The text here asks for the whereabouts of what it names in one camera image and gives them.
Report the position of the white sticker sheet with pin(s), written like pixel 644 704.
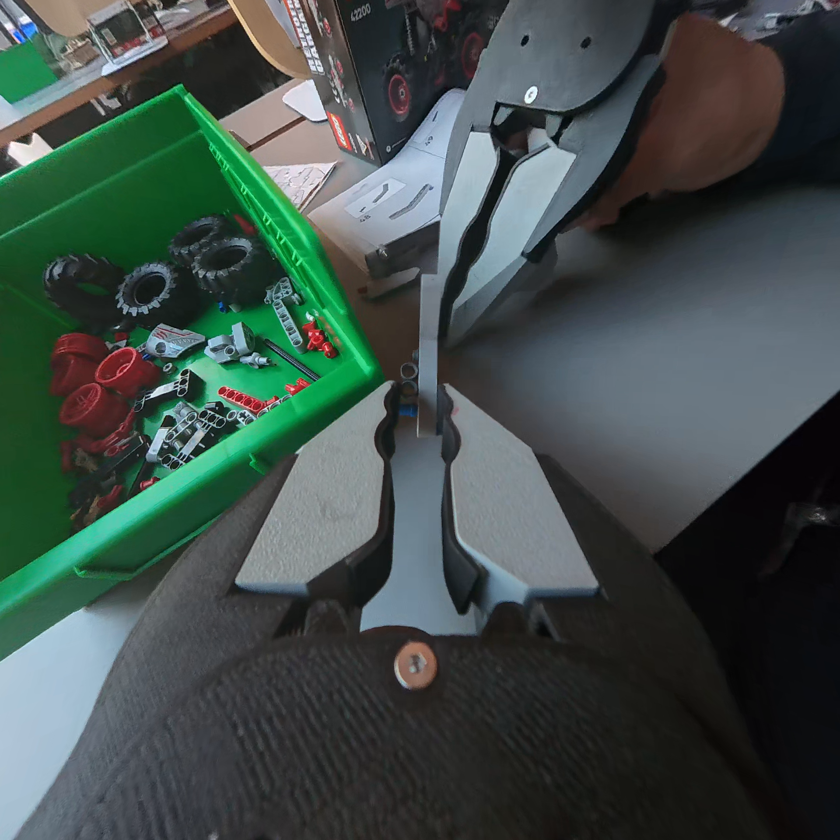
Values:
pixel 302 180

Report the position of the person's right forearm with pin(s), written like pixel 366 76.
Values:
pixel 814 98

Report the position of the lego instruction booklet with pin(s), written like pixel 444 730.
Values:
pixel 394 197

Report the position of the black lego set box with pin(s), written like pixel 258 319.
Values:
pixel 407 52

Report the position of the person's right hand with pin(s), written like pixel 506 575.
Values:
pixel 715 105

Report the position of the black rubber lego tyre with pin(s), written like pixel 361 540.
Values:
pixel 187 233
pixel 65 285
pixel 131 295
pixel 253 272

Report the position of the green plastic bin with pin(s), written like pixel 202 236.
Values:
pixel 98 190

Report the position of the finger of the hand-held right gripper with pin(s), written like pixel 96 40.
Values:
pixel 469 184
pixel 538 197

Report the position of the grey angled lego beam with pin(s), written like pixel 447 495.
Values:
pixel 430 367

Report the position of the red lego wheel rim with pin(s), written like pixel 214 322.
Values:
pixel 128 374
pixel 88 410
pixel 72 351

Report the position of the pile of small lego pieces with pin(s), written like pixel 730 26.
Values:
pixel 177 433

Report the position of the beige curved panel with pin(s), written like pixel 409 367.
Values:
pixel 272 33

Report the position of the wooden table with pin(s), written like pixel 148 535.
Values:
pixel 190 39

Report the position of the white stand base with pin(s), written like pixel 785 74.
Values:
pixel 302 98

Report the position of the green box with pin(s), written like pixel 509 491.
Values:
pixel 26 72

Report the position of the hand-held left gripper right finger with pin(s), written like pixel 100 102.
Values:
pixel 518 518

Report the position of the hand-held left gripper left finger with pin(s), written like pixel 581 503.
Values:
pixel 315 518

